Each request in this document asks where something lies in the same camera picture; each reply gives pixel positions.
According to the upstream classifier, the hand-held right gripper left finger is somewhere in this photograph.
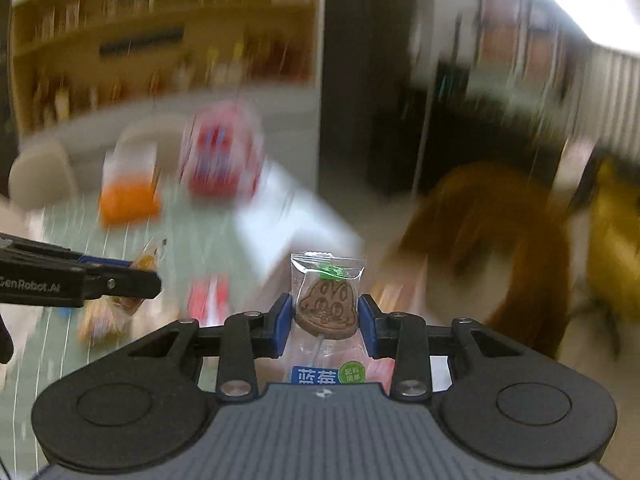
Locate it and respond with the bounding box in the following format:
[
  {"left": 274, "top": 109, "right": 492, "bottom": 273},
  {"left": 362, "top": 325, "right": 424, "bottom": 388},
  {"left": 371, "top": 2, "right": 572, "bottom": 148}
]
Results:
[{"left": 127, "top": 294, "right": 293, "bottom": 403}]

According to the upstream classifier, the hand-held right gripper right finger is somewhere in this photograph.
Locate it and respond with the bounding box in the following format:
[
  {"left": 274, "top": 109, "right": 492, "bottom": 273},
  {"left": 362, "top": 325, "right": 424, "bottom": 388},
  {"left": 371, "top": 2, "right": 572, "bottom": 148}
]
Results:
[{"left": 357, "top": 294, "right": 523, "bottom": 403}]

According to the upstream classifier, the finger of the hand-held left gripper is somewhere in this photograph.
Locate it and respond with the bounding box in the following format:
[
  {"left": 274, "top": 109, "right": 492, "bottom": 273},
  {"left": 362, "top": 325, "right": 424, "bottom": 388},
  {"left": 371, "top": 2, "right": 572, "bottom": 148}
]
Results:
[
  {"left": 84, "top": 266, "right": 163, "bottom": 301},
  {"left": 0, "top": 232, "right": 132, "bottom": 267}
]

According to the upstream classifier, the round bread packet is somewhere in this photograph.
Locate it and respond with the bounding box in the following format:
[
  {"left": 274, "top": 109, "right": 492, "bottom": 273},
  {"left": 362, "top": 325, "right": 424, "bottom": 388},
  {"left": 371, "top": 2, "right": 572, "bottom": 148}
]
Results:
[{"left": 77, "top": 237, "right": 168, "bottom": 348}]

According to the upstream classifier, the chocolate lollipop packet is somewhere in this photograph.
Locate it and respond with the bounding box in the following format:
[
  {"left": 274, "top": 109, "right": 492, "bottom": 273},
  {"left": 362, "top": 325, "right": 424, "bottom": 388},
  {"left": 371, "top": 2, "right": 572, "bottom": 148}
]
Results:
[{"left": 285, "top": 251, "right": 383, "bottom": 386}]

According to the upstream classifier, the red cartoon snack packet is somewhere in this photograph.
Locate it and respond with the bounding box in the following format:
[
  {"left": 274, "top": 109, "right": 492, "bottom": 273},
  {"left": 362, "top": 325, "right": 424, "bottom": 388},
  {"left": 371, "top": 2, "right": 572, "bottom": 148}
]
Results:
[{"left": 187, "top": 275, "right": 231, "bottom": 331}]

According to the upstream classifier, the green checked tablecloth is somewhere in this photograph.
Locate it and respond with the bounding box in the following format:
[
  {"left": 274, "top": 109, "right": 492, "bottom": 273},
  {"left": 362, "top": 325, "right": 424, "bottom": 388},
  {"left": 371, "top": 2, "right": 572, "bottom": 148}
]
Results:
[{"left": 0, "top": 195, "right": 281, "bottom": 480}]

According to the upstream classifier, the orange tissue box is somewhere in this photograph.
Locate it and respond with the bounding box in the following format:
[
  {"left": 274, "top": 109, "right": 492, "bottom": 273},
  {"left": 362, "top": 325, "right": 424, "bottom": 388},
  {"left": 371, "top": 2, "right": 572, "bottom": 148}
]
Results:
[{"left": 99, "top": 180, "right": 163, "bottom": 228}]

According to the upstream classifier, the white chair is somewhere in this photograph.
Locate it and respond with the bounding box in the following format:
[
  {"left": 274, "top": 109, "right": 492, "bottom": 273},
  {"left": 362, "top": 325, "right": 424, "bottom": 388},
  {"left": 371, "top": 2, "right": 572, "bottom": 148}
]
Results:
[
  {"left": 115, "top": 115, "right": 191, "bottom": 161},
  {"left": 9, "top": 142, "right": 76, "bottom": 211}
]

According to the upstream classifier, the white tissue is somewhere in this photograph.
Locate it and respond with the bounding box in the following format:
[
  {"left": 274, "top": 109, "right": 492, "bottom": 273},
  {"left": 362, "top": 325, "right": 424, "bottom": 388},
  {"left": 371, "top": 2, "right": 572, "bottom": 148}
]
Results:
[{"left": 102, "top": 140, "right": 158, "bottom": 186}]

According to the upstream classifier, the rabbit-shaped white red bag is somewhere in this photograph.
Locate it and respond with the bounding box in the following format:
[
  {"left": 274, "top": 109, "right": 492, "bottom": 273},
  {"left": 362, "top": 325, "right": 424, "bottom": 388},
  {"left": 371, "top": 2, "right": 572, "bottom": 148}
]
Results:
[{"left": 180, "top": 102, "right": 266, "bottom": 201}]

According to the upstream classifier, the brown furry blanket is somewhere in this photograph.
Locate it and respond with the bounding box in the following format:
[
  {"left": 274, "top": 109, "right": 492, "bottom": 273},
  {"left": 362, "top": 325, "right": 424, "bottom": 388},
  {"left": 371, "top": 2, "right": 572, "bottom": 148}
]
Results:
[{"left": 395, "top": 160, "right": 573, "bottom": 361}]

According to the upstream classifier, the black tank cabinet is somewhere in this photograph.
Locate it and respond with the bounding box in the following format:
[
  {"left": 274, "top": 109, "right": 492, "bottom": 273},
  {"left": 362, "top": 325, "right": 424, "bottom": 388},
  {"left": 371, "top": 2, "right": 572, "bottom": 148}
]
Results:
[{"left": 367, "top": 60, "right": 566, "bottom": 196}]

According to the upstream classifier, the yellow lounge chair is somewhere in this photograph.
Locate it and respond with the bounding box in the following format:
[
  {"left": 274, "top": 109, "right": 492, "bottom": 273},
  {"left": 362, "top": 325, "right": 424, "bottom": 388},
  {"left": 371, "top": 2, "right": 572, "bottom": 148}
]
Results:
[{"left": 585, "top": 155, "right": 640, "bottom": 311}]

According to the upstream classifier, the grey curtain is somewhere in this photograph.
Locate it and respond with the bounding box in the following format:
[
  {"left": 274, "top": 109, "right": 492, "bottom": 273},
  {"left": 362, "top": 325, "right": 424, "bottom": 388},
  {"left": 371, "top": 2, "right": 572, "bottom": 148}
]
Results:
[{"left": 560, "top": 35, "right": 640, "bottom": 161}]

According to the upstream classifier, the wooden wall shelf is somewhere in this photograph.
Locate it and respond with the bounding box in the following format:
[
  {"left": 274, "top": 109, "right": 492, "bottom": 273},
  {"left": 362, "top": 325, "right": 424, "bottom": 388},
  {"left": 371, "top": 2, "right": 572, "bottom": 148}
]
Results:
[{"left": 10, "top": 0, "right": 321, "bottom": 126}]

